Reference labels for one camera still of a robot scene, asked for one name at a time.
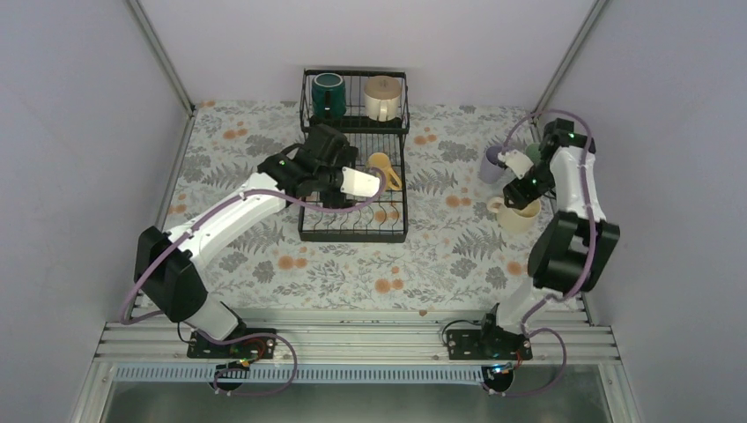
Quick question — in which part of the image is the cream ribbed mug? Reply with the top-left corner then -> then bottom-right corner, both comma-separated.
486,197 -> 542,234

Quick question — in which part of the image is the lavender plastic cup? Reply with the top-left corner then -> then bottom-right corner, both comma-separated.
478,145 -> 507,184

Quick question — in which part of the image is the light green plastic cup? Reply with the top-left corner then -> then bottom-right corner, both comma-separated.
524,143 -> 542,165

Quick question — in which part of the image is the yellow mug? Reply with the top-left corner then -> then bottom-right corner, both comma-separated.
366,152 -> 403,191

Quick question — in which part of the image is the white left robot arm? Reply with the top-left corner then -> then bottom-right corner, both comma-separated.
120,124 -> 381,357

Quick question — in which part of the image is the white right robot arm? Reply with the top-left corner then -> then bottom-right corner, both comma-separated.
477,111 -> 620,359

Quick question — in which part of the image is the cream mug on upper rack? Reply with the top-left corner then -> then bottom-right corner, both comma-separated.
364,75 -> 403,122

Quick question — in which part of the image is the dark teal mug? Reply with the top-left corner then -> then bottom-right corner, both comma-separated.
311,72 -> 346,120

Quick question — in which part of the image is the floral table mat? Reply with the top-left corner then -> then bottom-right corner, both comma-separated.
152,99 -> 579,312

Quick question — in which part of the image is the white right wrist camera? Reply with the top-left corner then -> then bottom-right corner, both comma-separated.
497,150 -> 534,179

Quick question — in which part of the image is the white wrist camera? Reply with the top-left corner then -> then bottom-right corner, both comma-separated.
340,167 -> 381,198
497,150 -> 534,179

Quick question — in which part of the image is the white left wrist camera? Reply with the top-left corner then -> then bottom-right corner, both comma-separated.
340,167 -> 381,198

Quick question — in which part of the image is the black wire dish rack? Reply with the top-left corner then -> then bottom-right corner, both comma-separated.
298,69 -> 410,243

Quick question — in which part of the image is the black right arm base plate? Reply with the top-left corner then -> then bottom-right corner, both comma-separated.
446,327 -> 533,361

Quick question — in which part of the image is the aluminium front rail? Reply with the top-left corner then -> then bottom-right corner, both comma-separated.
72,308 -> 640,422

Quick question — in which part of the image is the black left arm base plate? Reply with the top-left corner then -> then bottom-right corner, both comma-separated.
186,328 -> 277,361

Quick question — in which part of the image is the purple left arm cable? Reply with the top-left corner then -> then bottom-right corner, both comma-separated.
118,166 -> 389,399

